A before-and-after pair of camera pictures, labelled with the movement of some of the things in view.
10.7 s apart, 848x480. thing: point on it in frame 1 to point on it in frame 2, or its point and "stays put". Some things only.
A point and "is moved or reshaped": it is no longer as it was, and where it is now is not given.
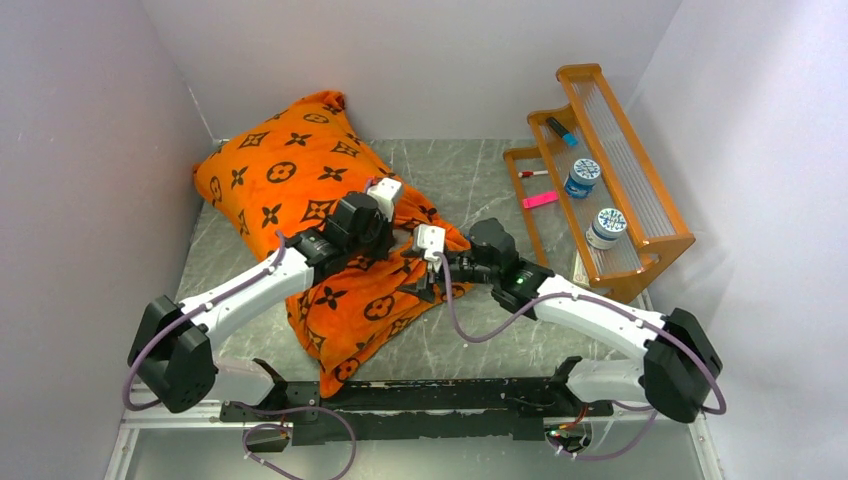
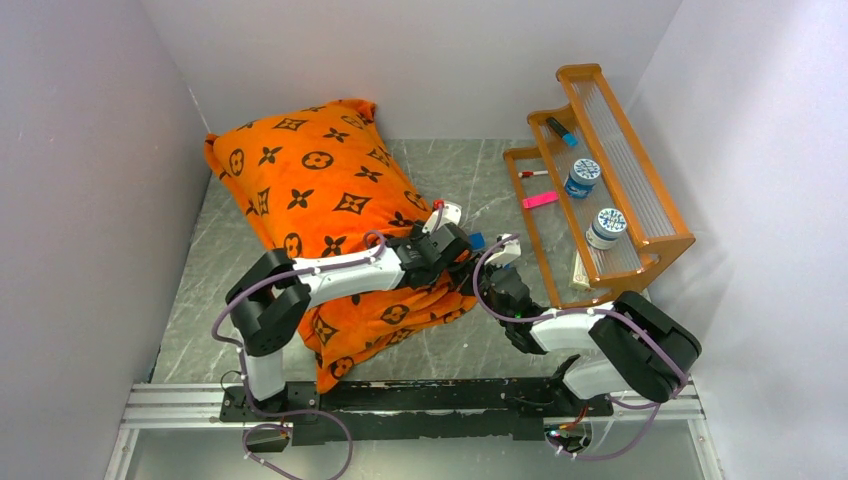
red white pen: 522,174 stays put
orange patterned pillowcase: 278,182 is moved or reshaped
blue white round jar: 584,173 stays put
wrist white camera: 385,191 to 450,214
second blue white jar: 609,223 stays put
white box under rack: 580,272 stays put
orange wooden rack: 590,186 stays put
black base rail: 423,410 stays put
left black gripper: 386,237 to 416,233
